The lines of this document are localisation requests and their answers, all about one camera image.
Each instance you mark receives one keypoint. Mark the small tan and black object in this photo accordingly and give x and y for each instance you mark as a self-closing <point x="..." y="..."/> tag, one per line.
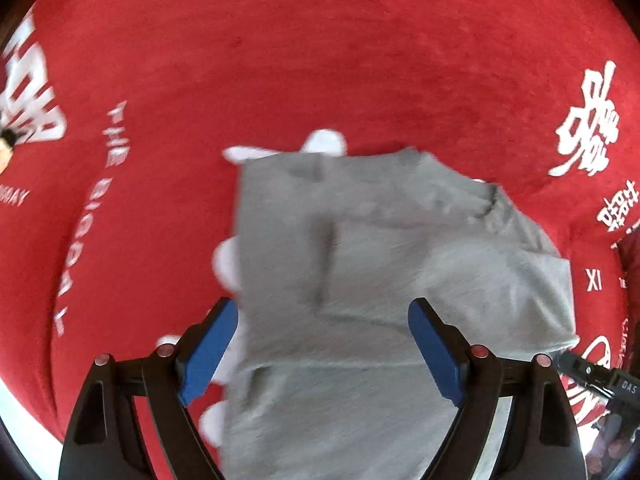
<point x="6" y="147"/>

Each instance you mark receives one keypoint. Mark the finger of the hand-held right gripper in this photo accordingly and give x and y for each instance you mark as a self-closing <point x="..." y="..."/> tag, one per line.
<point x="582" y="372"/>

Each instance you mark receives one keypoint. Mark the red printed blanket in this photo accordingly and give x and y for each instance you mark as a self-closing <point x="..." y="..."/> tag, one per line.
<point x="300" y="60"/>

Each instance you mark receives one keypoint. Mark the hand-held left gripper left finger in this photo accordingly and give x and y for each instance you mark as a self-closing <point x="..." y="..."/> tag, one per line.
<point x="207" y="355"/>

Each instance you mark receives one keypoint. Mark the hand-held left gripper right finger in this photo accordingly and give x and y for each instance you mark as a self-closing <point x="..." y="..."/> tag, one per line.
<point x="435" y="355"/>

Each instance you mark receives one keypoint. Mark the grey small garment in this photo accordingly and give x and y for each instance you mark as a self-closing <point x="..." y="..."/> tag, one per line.
<point x="360" y="260"/>

